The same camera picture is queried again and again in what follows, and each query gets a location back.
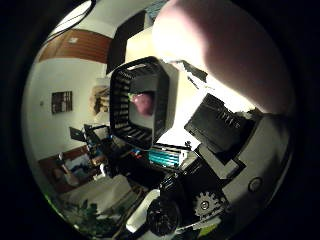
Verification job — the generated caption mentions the dark purple eggplant toy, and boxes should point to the dark purple eggplant toy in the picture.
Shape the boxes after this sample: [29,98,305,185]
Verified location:
[129,91,156,117]

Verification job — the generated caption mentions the black plastic lattice basket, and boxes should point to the black plastic lattice basket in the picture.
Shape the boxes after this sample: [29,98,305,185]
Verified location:
[108,56,171,151]

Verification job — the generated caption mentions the white covered table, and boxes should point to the white covered table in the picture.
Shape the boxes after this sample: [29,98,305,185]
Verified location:
[59,174,133,215]

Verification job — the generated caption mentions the green potted plant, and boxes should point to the green potted plant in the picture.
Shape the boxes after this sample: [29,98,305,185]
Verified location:
[62,199,125,237]

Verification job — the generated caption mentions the black laptop screen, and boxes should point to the black laptop screen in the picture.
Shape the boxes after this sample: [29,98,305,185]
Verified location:
[68,126,87,143]

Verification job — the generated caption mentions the black flat panel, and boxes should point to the black flat panel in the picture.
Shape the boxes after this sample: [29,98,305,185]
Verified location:
[105,9,148,75]

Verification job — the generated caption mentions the seated person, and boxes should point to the seated person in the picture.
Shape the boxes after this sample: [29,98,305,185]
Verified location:
[52,152,86,187]

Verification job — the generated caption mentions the blue patterned cloth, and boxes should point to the blue patterned cloth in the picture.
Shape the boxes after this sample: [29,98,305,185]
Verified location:
[145,0,168,22]

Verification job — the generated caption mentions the beige wall poster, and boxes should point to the beige wall poster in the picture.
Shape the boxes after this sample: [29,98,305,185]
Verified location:
[89,84,111,117]

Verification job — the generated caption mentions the dark framed wall picture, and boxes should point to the dark framed wall picture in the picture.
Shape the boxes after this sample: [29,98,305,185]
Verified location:
[51,90,74,115]

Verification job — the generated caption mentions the black ceiling cables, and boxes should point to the black ceiling cables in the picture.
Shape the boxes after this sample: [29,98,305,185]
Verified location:
[45,0,98,40]

